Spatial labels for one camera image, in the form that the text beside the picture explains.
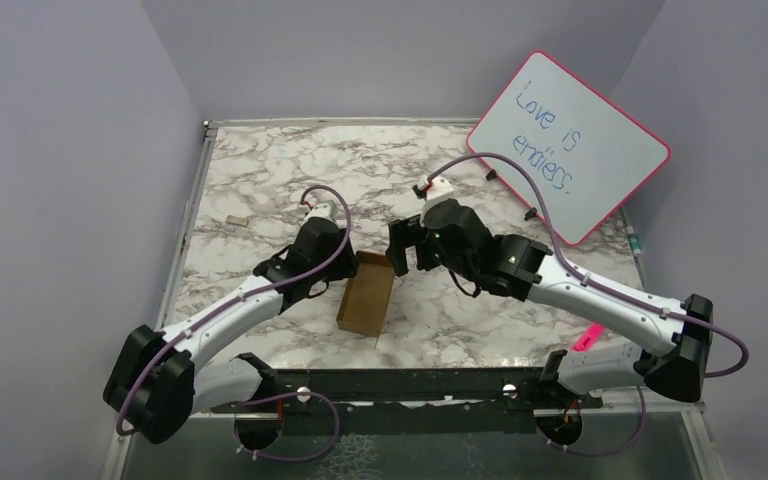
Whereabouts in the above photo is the brown cardboard box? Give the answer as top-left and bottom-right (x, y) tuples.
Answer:
(336, 251), (395, 338)

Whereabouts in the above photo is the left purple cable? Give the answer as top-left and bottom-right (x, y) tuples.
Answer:
(115, 184), (353, 464)

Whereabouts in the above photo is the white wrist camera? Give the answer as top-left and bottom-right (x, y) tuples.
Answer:
(305, 201), (336, 223)
(412, 176), (455, 213)

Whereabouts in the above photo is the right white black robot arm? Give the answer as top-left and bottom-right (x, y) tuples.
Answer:
(386, 199), (713, 407)

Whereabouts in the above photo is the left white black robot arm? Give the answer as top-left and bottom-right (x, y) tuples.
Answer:
(102, 215), (358, 444)

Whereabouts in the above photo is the aluminium table frame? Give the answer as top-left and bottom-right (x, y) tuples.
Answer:
(99, 117), (730, 480)

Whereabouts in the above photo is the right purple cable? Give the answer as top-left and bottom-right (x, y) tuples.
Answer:
(426, 152), (751, 460)

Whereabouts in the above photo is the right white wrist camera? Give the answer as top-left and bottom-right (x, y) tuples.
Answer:
(412, 176), (455, 213)

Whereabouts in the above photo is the green capped marker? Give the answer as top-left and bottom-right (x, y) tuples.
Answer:
(626, 225), (642, 257)

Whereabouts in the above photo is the pink framed whiteboard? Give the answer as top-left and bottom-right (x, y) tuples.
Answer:
(466, 51), (671, 246)

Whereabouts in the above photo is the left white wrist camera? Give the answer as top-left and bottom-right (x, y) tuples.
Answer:
(305, 201), (336, 223)

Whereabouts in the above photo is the pink marker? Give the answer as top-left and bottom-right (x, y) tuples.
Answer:
(571, 323), (605, 352)

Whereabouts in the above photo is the purple cable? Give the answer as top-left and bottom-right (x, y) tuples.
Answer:
(115, 184), (353, 464)
(426, 152), (751, 460)

